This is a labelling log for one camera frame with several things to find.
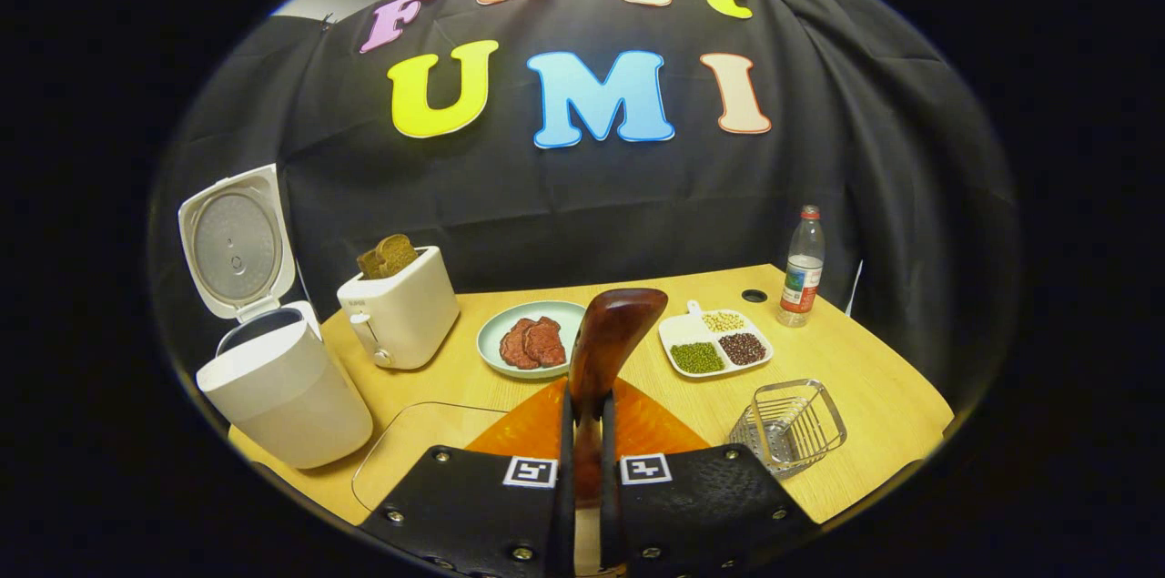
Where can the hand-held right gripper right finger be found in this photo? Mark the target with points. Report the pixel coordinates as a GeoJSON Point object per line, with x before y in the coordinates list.
{"type": "Point", "coordinates": [608, 487]}

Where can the reddish brown meat piece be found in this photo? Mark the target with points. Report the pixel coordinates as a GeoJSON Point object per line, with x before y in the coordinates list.
{"type": "Point", "coordinates": [512, 346]}
{"type": "Point", "coordinates": [546, 341]}

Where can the white rice cooker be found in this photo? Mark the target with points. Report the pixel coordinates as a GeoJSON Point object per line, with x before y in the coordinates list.
{"type": "Point", "coordinates": [282, 405]}

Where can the pile of pale soybeans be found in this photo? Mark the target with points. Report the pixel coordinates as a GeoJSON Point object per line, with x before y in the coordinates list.
{"type": "Point", "coordinates": [723, 321]}

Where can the white divided dish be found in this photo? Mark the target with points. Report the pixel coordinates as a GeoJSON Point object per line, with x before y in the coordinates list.
{"type": "Point", "coordinates": [678, 328]}

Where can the clear water bottle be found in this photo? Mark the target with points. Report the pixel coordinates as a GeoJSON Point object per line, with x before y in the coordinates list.
{"type": "Point", "coordinates": [801, 278]}

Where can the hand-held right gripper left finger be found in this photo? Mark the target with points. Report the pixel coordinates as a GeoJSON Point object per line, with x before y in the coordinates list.
{"type": "Point", "coordinates": [565, 469]}

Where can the black table grommet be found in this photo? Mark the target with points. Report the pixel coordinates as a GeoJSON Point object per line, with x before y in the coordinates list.
{"type": "Point", "coordinates": [754, 296]}

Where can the brown bread slice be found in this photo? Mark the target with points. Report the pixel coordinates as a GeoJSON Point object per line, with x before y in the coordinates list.
{"type": "Point", "coordinates": [368, 264]}
{"type": "Point", "coordinates": [399, 255]}

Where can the pale green plate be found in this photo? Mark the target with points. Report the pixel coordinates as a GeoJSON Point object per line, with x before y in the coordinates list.
{"type": "Point", "coordinates": [491, 341]}

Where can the pile of dark red beans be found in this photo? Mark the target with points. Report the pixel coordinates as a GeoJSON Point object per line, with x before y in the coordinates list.
{"type": "Point", "coordinates": [743, 349]}

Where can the pile of green beans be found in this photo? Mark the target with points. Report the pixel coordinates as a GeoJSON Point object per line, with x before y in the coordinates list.
{"type": "Point", "coordinates": [697, 358]}

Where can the brown wooden spoon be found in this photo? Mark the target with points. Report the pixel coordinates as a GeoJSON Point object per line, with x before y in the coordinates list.
{"type": "Point", "coordinates": [610, 332]}

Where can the white paper sheet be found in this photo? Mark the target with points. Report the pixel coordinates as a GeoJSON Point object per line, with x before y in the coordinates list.
{"type": "Point", "coordinates": [856, 287]}

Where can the white toaster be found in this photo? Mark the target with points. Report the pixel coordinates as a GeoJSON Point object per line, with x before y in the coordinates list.
{"type": "Point", "coordinates": [410, 314]}

